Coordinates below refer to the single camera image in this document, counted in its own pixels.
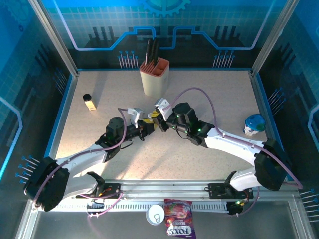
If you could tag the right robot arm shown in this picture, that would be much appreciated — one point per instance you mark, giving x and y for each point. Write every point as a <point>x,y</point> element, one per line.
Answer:
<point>236,149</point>

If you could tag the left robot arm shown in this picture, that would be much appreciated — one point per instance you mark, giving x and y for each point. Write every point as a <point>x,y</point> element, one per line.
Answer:
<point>82,156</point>

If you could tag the beige knife block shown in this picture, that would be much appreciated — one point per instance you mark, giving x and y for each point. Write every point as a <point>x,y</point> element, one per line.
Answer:
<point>154,82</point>

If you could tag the small bottle with black cap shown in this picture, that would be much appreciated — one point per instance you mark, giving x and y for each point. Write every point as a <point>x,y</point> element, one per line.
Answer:
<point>89,103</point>

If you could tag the blue and white cup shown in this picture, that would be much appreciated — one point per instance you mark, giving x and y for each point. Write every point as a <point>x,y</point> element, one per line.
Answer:
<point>254,124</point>

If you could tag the purple candy bag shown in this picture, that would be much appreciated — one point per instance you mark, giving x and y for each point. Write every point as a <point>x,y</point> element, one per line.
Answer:
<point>179,219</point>

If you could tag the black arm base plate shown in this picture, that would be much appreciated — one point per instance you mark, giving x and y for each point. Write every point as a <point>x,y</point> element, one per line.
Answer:
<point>216,190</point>
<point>112,190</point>

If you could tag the aluminium frame rail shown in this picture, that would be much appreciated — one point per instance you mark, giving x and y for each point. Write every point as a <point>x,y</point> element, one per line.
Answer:
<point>162,189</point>

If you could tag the aluminium frame post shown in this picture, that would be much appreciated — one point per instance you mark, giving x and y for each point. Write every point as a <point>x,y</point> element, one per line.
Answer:
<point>55,37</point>
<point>272,37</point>

